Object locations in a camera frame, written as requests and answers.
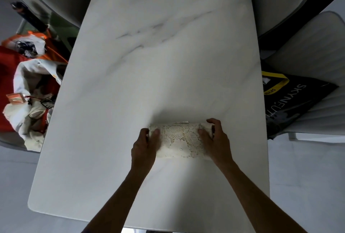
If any red fabric bag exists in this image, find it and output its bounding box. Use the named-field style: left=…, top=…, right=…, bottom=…
left=0, top=46, right=60, bottom=133

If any person's left hand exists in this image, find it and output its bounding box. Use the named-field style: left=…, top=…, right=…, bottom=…
left=131, top=128, right=162, bottom=173

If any small orange tag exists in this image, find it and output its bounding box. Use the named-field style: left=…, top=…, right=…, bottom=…
left=6, top=93, right=28, bottom=104

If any grey chair seat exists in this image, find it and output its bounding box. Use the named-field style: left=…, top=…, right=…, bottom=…
left=0, top=133, right=41, bottom=153

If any person's right hand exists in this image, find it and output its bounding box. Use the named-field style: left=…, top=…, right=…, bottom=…
left=197, top=118, right=235, bottom=168

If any white plastic bag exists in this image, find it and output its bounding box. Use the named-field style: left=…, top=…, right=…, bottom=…
left=3, top=59, right=64, bottom=152

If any orange and white bag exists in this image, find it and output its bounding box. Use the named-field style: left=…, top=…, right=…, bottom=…
left=1, top=32, right=68, bottom=64

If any person's left forearm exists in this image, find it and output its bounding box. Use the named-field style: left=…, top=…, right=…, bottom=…
left=81, top=168, right=151, bottom=233

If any person's right forearm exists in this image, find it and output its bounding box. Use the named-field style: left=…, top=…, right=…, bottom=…
left=219, top=159, right=308, bottom=233

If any white lace cloth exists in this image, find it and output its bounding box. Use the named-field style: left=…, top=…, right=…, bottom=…
left=149, top=122, right=216, bottom=159

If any black bag with yellow trim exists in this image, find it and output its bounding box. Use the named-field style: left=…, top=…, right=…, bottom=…
left=261, top=70, right=339, bottom=140

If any white ribbed chair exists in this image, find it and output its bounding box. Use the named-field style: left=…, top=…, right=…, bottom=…
left=265, top=11, right=345, bottom=137

